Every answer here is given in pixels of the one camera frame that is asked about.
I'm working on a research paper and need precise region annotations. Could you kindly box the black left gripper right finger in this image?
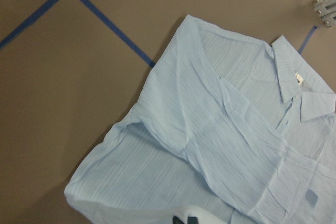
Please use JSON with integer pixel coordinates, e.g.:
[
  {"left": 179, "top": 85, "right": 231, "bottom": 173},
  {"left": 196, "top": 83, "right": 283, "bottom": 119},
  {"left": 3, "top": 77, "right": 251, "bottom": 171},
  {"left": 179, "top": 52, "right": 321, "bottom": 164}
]
[{"left": 187, "top": 216, "right": 199, "bottom": 224}]

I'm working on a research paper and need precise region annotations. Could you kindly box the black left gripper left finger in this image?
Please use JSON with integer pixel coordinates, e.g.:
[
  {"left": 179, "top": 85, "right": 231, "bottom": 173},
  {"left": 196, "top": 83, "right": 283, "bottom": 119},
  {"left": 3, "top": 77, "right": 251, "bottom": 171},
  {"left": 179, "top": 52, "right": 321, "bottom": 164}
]
[{"left": 172, "top": 216, "right": 183, "bottom": 224}]

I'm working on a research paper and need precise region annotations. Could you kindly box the light blue button shirt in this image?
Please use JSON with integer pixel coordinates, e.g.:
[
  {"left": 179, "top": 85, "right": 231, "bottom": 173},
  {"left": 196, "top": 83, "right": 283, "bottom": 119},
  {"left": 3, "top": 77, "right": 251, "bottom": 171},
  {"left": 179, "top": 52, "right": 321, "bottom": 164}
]
[{"left": 64, "top": 15, "right": 335, "bottom": 223}]

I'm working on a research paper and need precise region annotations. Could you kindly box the aluminium frame post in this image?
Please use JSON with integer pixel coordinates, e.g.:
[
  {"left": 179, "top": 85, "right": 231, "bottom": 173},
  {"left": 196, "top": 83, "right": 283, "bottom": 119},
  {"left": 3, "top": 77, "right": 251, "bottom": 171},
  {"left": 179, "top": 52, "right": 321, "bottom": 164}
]
[{"left": 313, "top": 0, "right": 336, "bottom": 27}]

